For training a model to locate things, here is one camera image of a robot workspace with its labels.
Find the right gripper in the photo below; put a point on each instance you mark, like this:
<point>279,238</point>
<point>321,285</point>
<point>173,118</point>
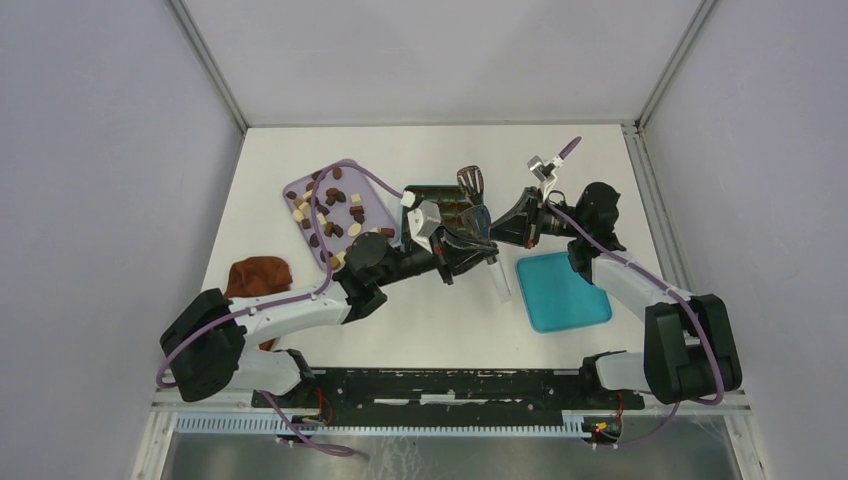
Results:
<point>523,223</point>

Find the purple tray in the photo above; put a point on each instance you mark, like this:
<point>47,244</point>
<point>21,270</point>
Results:
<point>331,208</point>

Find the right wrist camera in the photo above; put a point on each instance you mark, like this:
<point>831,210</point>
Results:
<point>545,171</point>

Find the teal box lid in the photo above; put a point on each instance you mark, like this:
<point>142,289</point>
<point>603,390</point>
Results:
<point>558,299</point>

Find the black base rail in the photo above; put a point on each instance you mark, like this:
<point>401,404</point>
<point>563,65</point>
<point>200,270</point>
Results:
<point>349,397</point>

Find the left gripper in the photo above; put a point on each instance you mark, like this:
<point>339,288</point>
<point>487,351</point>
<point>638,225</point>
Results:
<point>450,255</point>

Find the metal kitchen tongs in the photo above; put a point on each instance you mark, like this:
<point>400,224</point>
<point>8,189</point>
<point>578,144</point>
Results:
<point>477,220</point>

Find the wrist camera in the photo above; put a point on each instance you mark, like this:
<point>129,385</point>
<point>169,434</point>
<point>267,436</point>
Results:
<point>422,220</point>
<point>545,171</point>

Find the teal chocolate box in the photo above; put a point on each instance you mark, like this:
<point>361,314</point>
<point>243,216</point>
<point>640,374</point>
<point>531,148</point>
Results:
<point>451,201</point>

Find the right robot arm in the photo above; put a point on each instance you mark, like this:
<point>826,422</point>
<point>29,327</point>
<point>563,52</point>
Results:
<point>689,352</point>

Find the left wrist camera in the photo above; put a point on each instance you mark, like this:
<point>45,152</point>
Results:
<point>422,220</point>

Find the brown cloth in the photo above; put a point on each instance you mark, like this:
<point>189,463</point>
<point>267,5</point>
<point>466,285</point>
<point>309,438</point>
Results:
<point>258,276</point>

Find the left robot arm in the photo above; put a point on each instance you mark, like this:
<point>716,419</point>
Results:
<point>214,343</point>

